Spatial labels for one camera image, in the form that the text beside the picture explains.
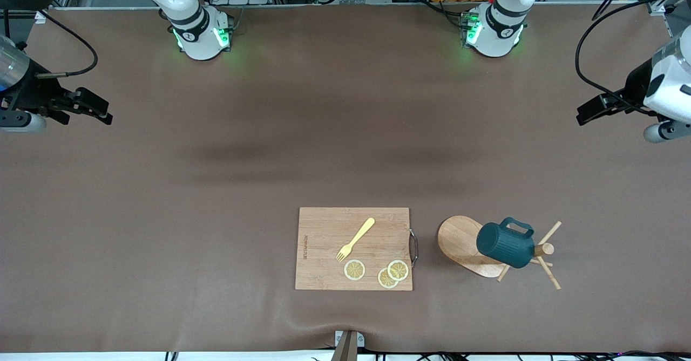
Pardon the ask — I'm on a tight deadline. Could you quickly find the dark green ribbed cup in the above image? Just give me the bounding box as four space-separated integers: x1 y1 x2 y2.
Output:
476 217 536 269

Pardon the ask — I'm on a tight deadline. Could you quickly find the wooden cup rack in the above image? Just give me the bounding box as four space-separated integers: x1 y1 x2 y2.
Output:
437 215 563 291

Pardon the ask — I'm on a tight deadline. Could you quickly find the yellow plastic fork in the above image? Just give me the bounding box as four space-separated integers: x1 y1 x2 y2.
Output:
336 217 376 263

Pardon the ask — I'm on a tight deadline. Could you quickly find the bamboo cutting board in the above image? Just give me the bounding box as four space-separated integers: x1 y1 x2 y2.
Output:
295 207 414 291

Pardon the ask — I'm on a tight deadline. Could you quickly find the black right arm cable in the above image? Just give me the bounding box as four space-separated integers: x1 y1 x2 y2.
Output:
34 8 99 78

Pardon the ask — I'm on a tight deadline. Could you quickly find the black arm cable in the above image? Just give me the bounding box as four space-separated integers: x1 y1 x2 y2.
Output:
574 0 691 113
34 8 99 78

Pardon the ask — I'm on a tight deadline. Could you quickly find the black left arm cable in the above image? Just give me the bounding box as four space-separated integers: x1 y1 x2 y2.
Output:
574 0 691 113

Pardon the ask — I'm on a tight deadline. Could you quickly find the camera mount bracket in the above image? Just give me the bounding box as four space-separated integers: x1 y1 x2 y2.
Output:
330 330 366 361

